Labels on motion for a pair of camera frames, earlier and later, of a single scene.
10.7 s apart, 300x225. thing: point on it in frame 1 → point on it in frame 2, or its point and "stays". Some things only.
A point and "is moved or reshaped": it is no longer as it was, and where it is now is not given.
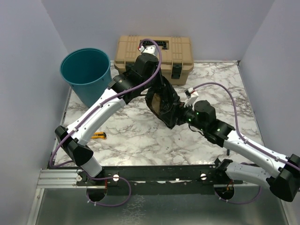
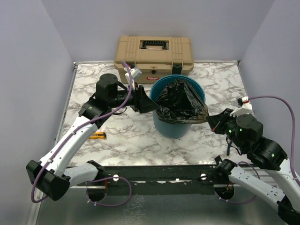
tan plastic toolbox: x=176 y=56 stays
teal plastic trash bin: x=88 y=70 → x=170 y=130
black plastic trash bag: x=163 y=101 is moved or reshaped
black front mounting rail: x=160 y=180 stays
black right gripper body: x=190 y=118 → x=228 y=121
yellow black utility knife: x=100 y=135 stays
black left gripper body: x=156 y=83 → x=137 y=103
